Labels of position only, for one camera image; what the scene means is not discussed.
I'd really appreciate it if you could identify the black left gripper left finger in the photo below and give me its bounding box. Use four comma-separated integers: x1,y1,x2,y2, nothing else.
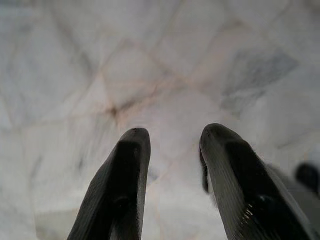
66,127,152,240

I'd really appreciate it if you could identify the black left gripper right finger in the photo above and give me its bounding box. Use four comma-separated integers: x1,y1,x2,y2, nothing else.
199,123,316,240

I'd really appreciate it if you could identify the black robot foot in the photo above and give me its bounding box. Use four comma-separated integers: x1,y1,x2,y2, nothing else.
294,162,320,198

